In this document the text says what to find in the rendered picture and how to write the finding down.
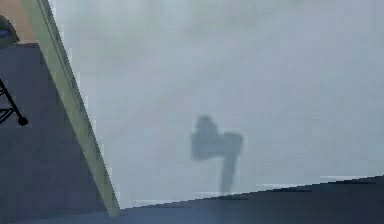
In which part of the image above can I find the black thin-legged chair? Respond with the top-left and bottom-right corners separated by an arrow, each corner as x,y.
0,78 -> 30,127

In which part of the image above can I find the dark grey rounded seat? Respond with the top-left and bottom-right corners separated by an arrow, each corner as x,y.
0,14 -> 21,50

